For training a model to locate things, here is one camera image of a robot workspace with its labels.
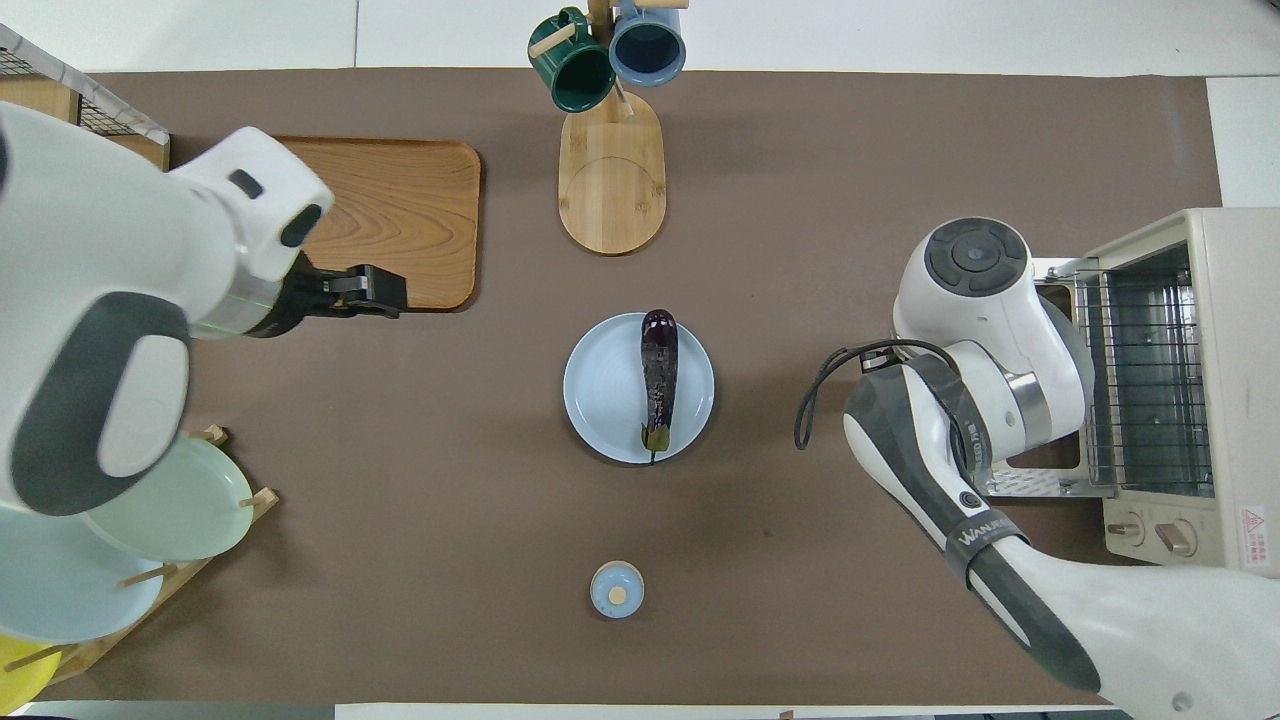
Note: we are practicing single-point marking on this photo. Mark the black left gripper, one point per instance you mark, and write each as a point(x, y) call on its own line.
point(300, 300)

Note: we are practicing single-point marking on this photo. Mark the light blue round plate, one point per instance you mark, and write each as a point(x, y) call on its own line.
point(605, 390)

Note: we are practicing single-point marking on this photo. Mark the dark purple eggplant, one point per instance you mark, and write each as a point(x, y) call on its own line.
point(659, 370)

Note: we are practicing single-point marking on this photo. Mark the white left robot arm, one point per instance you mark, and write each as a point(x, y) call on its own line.
point(90, 250)

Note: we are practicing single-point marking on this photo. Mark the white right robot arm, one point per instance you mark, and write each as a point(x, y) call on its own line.
point(990, 300)

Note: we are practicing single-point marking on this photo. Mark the beige oven knob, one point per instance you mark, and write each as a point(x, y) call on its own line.
point(1177, 538)
point(1127, 530)

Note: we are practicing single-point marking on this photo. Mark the white toaster oven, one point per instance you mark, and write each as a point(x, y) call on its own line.
point(1240, 400)

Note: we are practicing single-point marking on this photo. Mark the wooden serving tray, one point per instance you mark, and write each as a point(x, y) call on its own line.
point(420, 220)

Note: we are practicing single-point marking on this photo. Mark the wooden plate rack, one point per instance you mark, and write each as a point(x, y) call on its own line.
point(262, 500)

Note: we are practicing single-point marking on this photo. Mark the wooden mug tree stand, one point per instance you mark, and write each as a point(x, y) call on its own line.
point(612, 190)

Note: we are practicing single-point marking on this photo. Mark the pale green plate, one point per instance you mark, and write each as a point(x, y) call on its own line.
point(200, 510)

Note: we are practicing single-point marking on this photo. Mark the dark green ceramic mug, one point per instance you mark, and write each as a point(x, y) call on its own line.
point(575, 70)

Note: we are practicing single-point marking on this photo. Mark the blue ceramic mug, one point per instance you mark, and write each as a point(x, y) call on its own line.
point(648, 50)

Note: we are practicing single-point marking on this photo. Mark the light blue racked plate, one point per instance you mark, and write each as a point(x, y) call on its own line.
point(60, 590)

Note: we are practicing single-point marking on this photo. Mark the brown table mat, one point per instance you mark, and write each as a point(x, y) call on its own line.
point(780, 560)

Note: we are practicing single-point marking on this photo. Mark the yellow plate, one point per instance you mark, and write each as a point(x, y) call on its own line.
point(20, 675)

